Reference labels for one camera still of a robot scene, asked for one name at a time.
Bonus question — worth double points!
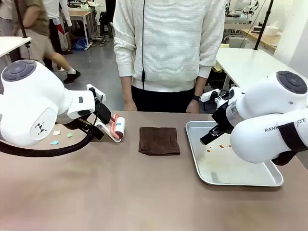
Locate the yellow paper sheet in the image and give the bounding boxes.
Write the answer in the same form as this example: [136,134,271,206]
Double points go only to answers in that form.
[212,59,225,73]

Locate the white folded roller stand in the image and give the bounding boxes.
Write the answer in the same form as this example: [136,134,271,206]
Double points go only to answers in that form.
[95,121,124,143]

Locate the silver metal tray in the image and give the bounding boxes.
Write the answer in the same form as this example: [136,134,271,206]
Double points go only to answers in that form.
[185,120,284,187]

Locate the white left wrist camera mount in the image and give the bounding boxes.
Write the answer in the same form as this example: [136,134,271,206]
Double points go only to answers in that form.
[86,83,106,102]

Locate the thin black hanging cable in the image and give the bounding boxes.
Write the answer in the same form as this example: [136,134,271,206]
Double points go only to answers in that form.
[141,0,147,90]

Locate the person's left forearm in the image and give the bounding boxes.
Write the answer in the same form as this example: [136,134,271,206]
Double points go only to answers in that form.
[193,76,207,98]

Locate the black braided cable sleeve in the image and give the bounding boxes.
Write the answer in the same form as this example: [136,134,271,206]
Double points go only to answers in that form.
[0,124,103,158]

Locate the wooden workbench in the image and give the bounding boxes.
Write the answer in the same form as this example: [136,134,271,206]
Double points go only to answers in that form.
[240,28,281,51]

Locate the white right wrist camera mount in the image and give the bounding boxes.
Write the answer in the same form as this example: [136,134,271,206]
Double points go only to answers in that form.
[199,88,221,103]

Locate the person's right forearm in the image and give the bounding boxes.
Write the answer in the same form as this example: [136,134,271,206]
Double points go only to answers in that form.
[119,75,135,103]

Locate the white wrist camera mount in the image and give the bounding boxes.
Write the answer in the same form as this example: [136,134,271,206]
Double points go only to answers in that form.
[86,83,106,102]
[199,88,221,103]

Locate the black tripod pole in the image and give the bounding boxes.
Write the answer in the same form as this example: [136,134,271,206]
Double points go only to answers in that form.
[13,0,31,48]
[253,0,275,51]

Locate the person in light clothes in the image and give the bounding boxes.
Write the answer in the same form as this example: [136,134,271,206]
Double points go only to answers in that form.
[0,0,17,37]

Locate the person's right hand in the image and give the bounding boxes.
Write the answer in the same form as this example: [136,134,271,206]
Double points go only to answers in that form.
[123,100,138,112]

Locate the person in black trousers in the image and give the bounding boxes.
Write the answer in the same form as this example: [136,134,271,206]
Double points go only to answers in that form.
[42,0,73,55]

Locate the person's left hand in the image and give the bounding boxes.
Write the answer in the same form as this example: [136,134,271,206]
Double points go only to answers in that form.
[186,100,200,114]

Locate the blue plastic bag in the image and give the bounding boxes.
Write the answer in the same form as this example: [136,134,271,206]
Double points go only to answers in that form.
[71,38,88,51]

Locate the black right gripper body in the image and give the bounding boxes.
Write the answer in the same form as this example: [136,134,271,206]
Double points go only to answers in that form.
[211,100,235,132]

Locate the brown cloth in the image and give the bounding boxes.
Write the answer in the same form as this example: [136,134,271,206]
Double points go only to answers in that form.
[138,127,181,156]

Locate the large white table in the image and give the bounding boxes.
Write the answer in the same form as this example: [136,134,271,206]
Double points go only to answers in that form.
[216,47,308,97]

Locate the small white table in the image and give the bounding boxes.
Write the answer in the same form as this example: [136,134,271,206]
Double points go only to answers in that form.
[0,36,32,59]

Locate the person in white sweater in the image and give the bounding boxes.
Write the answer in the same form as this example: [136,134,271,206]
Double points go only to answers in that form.
[112,0,227,114]

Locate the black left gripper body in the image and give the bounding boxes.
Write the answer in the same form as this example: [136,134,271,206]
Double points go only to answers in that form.
[95,102,112,124]

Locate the lint roller with pink handle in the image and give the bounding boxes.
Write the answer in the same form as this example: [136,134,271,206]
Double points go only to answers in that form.
[109,114,127,141]

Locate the person in brown shirt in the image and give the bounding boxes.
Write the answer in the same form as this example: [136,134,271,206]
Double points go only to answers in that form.
[13,0,82,84]

